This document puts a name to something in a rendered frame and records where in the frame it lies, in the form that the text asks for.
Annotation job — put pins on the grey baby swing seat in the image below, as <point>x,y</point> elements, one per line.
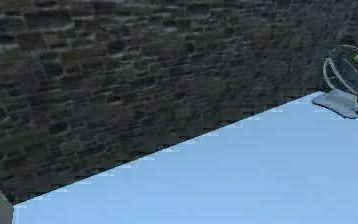
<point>343,98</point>

